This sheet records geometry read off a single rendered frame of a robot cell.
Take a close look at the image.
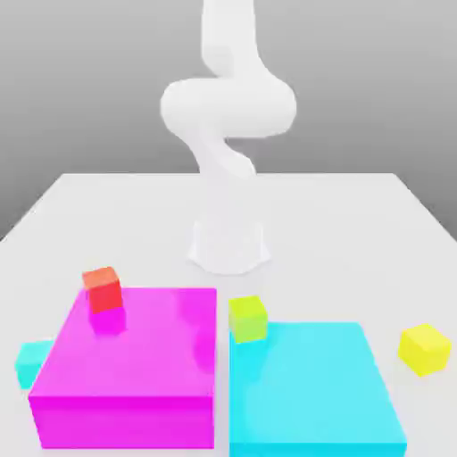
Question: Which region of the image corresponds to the small lime green cube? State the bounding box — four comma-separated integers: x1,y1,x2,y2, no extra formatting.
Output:
228,295,270,345

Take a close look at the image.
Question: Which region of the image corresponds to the small red cube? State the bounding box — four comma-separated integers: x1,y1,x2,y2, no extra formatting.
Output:
81,265,124,315

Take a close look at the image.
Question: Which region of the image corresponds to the small yellow cube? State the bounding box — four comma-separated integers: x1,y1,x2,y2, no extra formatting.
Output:
397,322,453,378

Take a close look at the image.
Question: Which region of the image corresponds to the small cyan cube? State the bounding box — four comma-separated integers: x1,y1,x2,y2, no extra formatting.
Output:
14,339,55,391

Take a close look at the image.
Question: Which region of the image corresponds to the large magenta box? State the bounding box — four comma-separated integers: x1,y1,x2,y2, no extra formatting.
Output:
28,287,218,450

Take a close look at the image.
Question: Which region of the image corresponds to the large cyan box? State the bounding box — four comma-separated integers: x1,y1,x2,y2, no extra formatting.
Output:
228,321,409,457

